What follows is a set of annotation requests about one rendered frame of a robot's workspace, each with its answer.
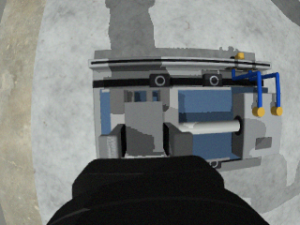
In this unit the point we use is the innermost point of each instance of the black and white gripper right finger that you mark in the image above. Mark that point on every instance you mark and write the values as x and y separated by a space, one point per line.
175 142

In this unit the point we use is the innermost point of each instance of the grey rectangular block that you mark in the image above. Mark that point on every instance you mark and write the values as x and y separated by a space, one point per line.
144 129

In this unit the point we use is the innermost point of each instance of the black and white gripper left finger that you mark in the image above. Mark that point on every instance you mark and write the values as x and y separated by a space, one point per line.
114 144

